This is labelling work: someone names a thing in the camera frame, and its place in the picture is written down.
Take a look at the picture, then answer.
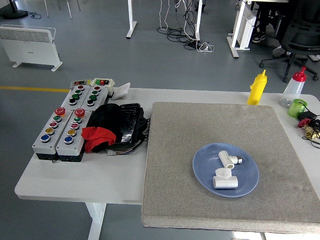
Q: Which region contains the white pipe tee metal thread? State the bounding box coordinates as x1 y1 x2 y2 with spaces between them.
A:
217 150 244 170

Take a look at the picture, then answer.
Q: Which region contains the white plastic pipe tee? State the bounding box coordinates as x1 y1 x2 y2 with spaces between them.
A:
212 167 239 190

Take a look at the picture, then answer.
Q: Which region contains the blue plate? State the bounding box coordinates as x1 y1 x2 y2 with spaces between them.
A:
191 142 260 198

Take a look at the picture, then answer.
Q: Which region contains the black plastic tray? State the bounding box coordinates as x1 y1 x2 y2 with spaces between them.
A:
116 102 151 145

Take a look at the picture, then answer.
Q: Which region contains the grey-brown mat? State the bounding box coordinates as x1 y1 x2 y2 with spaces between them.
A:
141 101 320 235

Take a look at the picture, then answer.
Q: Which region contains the black cloth bag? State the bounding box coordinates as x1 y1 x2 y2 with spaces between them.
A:
87 102 124 146

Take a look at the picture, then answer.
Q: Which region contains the grey four-button control box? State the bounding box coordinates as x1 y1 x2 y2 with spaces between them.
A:
60 84 92 111
79 85 110 112

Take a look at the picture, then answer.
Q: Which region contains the red cloth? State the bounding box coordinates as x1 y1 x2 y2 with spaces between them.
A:
80 126 118 154

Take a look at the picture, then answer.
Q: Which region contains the grey five-button control box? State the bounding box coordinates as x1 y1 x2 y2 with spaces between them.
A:
32 107 74 161
55 107 94 163

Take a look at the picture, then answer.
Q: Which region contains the yellow squeeze bottle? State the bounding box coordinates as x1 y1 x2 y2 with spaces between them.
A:
246 69 268 106

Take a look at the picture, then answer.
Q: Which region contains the white desk leg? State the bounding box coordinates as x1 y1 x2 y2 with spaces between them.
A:
194 0 204 42
125 0 138 40

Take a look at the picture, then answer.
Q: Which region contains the white table leg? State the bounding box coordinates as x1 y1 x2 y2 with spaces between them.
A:
84 202 108 240

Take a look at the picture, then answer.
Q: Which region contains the white desk with side panel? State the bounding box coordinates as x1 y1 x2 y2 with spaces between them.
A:
226 0 288 60

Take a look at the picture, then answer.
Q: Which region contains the green plastic cup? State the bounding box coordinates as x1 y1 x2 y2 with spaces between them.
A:
287 98 308 119

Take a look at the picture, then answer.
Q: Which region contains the clear squeeze bottle red cap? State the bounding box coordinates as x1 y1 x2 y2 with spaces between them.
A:
278 66 308 109

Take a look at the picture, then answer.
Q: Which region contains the seated person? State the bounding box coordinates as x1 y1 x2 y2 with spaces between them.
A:
251 0 300 58

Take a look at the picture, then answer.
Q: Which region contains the black power adapter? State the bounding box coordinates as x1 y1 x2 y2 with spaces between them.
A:
296 110 319 121

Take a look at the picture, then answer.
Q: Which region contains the white panel heater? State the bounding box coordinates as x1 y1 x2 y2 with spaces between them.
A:
0 24 64 73

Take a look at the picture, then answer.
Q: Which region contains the black office chair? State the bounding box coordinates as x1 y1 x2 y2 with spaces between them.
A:
258 0 320 84

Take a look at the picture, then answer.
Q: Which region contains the black stand base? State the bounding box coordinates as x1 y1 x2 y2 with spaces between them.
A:
2 0 29 20

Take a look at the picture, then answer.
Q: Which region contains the white wall switch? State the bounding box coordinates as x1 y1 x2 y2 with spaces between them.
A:
111 82 132 101

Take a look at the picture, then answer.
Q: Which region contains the wire harness white connector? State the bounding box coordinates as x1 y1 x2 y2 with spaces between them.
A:
105 138 147 157

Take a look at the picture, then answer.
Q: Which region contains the cream small switch box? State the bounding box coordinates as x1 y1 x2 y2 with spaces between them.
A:
89 77 116 96

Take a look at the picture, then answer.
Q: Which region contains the grey small switch box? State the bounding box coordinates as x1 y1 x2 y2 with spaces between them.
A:
70 79 93 89

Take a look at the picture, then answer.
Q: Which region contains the black floor cable bundle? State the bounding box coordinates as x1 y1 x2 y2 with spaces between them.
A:
156 0 203 51

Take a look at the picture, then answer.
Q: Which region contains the white hanging cable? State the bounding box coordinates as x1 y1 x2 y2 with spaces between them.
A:
159 0 171 32

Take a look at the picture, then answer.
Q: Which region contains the brass valve red handle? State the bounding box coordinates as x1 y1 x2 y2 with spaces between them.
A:
297 118 320 141

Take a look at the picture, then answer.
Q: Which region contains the thin black cable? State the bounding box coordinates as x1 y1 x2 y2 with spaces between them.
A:
301 135 320 150

